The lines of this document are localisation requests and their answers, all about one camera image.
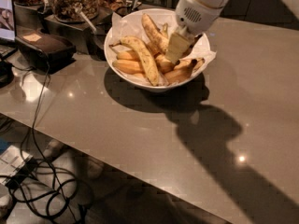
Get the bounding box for yellow banana lower left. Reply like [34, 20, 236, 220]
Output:
[112, 60, 143, 75]

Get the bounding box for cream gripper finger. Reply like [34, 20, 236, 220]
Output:
[165, 26, 194, 63]

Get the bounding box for laptop screen at left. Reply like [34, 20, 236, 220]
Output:
[0, 0, 17, 46]

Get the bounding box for glass jar of nuts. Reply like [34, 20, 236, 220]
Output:
[49, 0, 98, 23]

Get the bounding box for white ceramic bowl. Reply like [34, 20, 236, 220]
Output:
[104, 8, 211, 93]

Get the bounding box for brown banana right side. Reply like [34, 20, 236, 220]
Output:
[164, 58, 205, 84]

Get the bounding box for small banana at back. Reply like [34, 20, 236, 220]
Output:
[161, 22, 168, 38]

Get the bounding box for white power adapter box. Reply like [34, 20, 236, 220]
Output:
[0, 146, 33, 187]

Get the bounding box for long spotted banana front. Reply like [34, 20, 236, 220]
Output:
[110, 35, 159, 86]

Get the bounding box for yellow banana upper left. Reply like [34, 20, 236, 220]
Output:
[117, 50, 139, 61]

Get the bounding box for dark brown pouch case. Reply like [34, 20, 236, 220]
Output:
[15, 30, 77, 74]

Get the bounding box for black cable over table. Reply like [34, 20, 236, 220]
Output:
[0, 56, 92, 224]

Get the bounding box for yellow banana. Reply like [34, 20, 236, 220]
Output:
[117, 50, 139, 61]
[112, 60, 143, 75]

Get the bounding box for dark tray stand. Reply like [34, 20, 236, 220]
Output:
[15, 5, 103, 54]

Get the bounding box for white rounded gripper body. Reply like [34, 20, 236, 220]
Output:
[175, 0, 229, 35]

